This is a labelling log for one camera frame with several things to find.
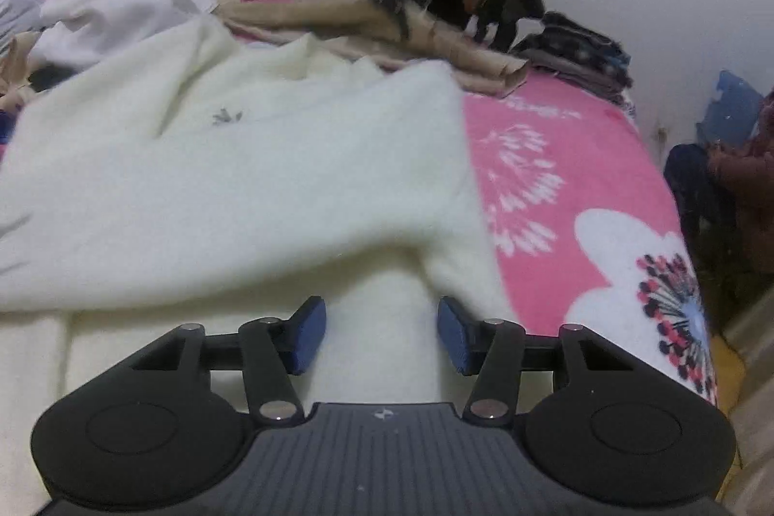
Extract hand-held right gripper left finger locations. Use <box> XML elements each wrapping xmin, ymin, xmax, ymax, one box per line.
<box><xmin>130</xmin><ymin>296</ymin><xmax>328</xmax><ymax>425</ymax></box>

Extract stack of folded clothes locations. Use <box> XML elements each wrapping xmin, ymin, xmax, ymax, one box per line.
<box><xmin>513</xmin><ymin>11</ymin><xmax>637</xmax><ymax>107</ymax></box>

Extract pink floral blanket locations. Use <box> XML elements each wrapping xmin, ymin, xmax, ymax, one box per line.
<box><xmin>460</xmin><ymin>69</ymin><xmax>722</xmax><ymax>409</ymax></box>

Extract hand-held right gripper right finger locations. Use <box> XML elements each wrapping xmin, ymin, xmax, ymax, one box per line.
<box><xmin>438</xmin><ymin>296</ymin><xmax>636</xmax><ymax>425</ymax></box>

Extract white fleece sweater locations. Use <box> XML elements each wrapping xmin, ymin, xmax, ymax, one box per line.
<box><xmin>0</xmin><ymin>17</ymin><xmax>515</xmax><ymax>516</ymax></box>

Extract beige knit garment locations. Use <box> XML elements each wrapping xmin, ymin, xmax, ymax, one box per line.
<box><xmin>214</xmin><ymin>0</ymin><xmax>534</xmax><ymax>100</ymax></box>

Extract white thin garment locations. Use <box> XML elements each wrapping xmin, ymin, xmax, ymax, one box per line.
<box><xmin>27</xmin><ymin>0</ymin><xmax>217</xmax><ymax>71</ymax></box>

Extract blue cloth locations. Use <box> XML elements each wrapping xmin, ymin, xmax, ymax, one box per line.
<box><xmin>695</xmin><ymin>70</ymin><xmax>766</xmax><ymax>145</ymax></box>

